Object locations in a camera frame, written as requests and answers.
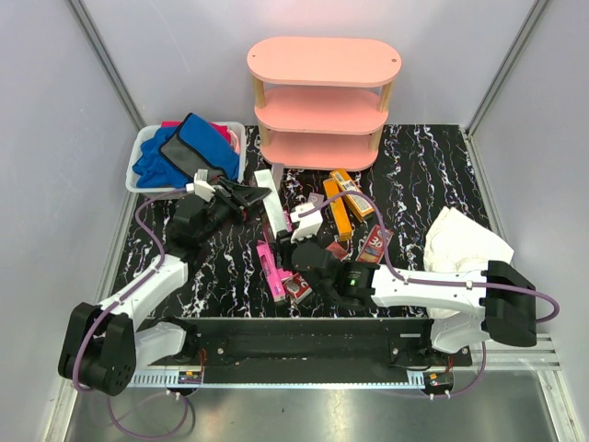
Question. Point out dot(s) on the pink BeYou box back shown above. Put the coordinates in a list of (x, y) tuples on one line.
[(287, 218)]

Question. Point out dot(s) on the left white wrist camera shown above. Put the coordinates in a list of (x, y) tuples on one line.
[(200, 186)]

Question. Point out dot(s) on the silver grey toothpaste box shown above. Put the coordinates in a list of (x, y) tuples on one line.
[(272, 203)]

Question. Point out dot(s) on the pink beyou box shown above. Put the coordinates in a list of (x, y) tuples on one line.
[(287, 218), (273, 276)]

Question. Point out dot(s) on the orange R&O toothpaste box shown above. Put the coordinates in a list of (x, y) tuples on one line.
[(338, 211)]

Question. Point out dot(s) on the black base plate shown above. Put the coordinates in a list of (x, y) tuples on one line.
[(400, 342)]

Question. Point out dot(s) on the pink cloth in basket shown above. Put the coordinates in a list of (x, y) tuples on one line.
[(229, 135)]

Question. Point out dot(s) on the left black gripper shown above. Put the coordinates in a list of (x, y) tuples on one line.
[(237, 204)]

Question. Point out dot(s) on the orange barcode toothpaste box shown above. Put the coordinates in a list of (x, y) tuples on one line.
[(354, 198)]

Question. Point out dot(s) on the white plastic basket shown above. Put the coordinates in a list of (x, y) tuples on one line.
[(149, 173)]

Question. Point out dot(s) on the pink three-tier shelf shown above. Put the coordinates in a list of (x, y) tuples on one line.
[(322, 103)]

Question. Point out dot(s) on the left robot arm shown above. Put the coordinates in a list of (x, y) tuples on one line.
[(104, 344)]

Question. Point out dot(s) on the blue cloth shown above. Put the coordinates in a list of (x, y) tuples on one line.
[(174, 154)]

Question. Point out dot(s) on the grey Protefix toothpaste box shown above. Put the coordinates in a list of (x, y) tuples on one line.
[(316, 199)]

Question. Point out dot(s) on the pink BeYou box front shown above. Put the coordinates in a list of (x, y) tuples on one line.
[(273, 276)]

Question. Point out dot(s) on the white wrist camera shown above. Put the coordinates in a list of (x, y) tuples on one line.
[(200, 186), (305, 226)]

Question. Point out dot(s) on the red 3d toothpaste box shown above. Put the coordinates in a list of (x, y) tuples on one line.
[(336, 249), (297, 288), (375, 246)]

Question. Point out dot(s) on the white crumpled cloth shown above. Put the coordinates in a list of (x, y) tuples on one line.
[(456, 244)]

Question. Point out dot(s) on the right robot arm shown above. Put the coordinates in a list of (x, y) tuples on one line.
[(495, 303)]

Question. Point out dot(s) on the grey black-trimmed cloth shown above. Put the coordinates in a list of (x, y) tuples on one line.
[(194, 145)]

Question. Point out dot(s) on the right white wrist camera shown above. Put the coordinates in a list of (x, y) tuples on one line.
[(305, 226)]

